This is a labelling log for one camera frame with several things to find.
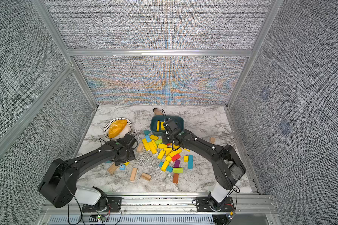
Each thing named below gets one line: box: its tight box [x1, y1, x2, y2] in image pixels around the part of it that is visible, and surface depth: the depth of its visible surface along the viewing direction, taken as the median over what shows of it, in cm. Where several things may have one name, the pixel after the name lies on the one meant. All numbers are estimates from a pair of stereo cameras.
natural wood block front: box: [130, 167, 138, 182], surface depth 85 cm
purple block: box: [173, 159, 181, 168], surface depth 90 cm
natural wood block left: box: [107, 162, 120, 174], surface depth 85 cm
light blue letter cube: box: [119, 164, 126, 171], surface depth 87 cm
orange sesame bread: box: [108, 119, 128, 139], surface depth 100 cm
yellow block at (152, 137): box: [149, 135, 159, 141], surface depth 102 cm
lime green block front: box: [172, 167, 184, 174], surface depth 86 cm
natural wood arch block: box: [140, 172, 152, 181], surface depth 85 cm
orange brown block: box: [172, 172, 179, 184], surface depth 82 cm
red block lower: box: [171, 153, 181, 162], surface depth 92 cm
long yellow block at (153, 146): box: [147, 139, 158, 155], surface depth 96 cm
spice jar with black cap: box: [153, 108, 163, 116], surface depth 115 cm
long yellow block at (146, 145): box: [141, 138, 151, 151], surface depth 97 cm
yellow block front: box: [161, 160, 170, 173], surface depth 87 cm
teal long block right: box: [187, 154, 193, 170], surface depth 90 cm
